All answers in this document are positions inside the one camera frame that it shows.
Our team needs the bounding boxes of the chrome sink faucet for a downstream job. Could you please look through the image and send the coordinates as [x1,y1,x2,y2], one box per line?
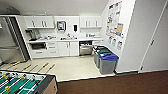
[66,32,72,39]

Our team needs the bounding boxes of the stainless steel sink basin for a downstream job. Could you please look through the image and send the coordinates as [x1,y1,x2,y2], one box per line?
[59,36,78,41]

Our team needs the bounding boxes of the white narrow drawer unit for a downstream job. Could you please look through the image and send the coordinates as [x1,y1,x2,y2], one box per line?
[92,38,104,48]

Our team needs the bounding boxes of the white wall cabinet three doors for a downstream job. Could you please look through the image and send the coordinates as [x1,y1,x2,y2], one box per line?
[79,15,103,29]

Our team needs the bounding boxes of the brown cork notice board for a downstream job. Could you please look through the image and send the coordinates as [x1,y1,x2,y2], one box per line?
[115,22,125,36]

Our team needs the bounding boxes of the white wall cabinet wide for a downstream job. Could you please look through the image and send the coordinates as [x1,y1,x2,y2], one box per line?
[23,15,56,30]

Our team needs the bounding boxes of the large printed wall poster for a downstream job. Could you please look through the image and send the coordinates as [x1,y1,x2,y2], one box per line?
[105,1,124,38]

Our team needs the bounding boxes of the grey bin blue lid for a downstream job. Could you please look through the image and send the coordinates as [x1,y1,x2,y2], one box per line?
[98,53,120,76]

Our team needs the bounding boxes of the stainless steel dishwasher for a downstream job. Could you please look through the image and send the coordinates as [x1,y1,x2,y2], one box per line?
[78,40,95,57]

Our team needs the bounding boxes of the grey bin wall sign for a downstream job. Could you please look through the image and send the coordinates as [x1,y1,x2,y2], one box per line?
[116,40,124,51]

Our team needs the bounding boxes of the black built-in microwave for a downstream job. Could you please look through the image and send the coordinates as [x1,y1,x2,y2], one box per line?
[29,42,48,51]

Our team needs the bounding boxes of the green bin wall sign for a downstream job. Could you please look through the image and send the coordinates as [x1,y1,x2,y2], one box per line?
[111,38,118,48]

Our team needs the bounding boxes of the white wide drawer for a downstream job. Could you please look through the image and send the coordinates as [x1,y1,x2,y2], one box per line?
[30,49,48,59]

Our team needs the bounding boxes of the stainless steel refrigerator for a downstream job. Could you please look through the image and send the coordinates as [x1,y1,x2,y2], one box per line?
[0,15,31,65]

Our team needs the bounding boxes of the white drawer stack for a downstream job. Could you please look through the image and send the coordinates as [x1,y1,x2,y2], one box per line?
[45,41,60,58]

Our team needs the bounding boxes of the green-lid waste bin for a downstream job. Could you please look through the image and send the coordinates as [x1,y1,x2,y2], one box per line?
[92,45,110,64]

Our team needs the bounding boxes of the white room door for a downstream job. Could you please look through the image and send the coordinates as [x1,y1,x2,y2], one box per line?
[137,5,168,73]

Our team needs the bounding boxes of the white two-door base cabinet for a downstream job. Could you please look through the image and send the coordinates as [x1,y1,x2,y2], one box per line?
[57,40,80,58]

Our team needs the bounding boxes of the foosball table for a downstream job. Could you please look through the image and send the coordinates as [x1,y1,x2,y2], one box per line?
[0,61,59,94]

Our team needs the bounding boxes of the dark door handle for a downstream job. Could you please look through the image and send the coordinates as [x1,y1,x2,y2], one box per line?
[149,39,155,46]

